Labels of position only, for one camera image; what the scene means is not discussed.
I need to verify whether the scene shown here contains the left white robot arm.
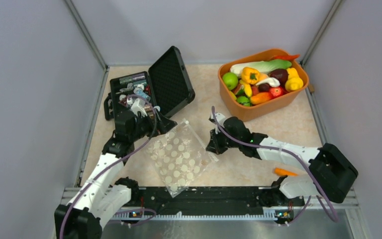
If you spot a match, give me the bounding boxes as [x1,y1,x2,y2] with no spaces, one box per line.
[54,110,177,239]

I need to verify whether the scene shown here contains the orange carrot toy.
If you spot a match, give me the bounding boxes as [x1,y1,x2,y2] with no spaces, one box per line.
[274,167,298,177]

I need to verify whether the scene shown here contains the green apple toy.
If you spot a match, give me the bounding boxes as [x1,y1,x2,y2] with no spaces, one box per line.
[222,72,239,90]

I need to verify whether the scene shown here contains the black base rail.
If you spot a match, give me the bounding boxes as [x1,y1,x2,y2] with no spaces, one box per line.
[111,186,305,219]

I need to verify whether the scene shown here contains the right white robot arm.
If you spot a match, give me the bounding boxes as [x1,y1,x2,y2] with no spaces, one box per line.
[206,113,359,205]

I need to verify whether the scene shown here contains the yellow banana toy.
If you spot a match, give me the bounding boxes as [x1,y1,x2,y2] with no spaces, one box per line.
[239,80,253,98]

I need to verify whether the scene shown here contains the yellow pear toy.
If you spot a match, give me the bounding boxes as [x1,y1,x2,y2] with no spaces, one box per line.
[285,68,304,92]

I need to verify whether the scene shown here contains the white mushroom toy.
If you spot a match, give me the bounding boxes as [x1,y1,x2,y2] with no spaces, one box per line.
[255,77,281,87]

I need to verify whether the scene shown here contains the clear dotted zip bag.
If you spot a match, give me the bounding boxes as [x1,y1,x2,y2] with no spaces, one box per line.
[144,119,218,198]

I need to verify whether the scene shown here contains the purple cable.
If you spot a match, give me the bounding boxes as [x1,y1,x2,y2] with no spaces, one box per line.
[210,106,339,223]
[58,95,159,239]

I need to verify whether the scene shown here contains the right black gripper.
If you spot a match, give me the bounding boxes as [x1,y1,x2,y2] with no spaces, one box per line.
[206,125,241,155]

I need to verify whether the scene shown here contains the red apple toy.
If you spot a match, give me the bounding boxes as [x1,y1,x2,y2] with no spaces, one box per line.
[269,86,287,98]

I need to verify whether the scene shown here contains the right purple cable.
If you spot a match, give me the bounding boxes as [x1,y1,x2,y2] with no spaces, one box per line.
[210,106,339,223]

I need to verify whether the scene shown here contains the black open case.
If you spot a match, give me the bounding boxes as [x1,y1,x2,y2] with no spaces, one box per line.
[103,46,195,120]

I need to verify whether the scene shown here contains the orange mango toy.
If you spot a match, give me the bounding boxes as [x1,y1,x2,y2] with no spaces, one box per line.
[250,92,274,105]

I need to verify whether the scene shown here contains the red chili toy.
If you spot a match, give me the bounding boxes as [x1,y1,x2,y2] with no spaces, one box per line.
[271,54,300,61]

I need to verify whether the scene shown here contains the yellow bell pepper toy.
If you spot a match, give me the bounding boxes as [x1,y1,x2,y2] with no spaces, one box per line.
[241,67,261,85]

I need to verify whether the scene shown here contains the orange plastic basket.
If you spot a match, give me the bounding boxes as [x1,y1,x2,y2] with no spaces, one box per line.
[217,48,309,121]

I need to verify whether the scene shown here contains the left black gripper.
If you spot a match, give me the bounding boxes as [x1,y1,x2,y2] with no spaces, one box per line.
[129,108,177,141]

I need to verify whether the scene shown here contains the green white cabbage toy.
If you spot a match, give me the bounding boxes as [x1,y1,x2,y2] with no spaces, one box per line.
[230,59,292,77]

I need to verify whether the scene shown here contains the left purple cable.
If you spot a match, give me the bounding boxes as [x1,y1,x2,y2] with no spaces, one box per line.
[58,95,159,239]

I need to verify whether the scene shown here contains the dark purple fruit toy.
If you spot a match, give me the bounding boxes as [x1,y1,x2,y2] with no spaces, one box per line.
[269,69,288,87]

